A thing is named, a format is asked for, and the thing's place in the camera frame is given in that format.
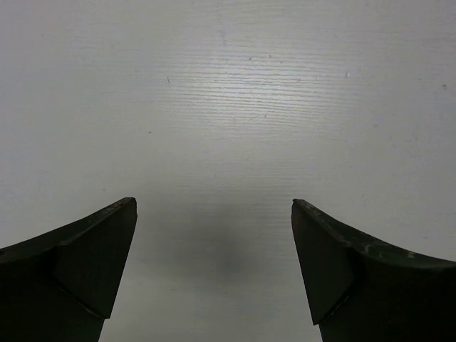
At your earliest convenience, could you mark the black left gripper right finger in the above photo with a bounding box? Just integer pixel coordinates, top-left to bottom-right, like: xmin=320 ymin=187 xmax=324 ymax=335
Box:
xmin=291 ymin=199 xmax=455 ymax=342

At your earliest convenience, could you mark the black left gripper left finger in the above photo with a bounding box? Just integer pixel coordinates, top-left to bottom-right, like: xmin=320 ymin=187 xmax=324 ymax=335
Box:
xmin=1 ymin=197 xmax=138 ymax=341

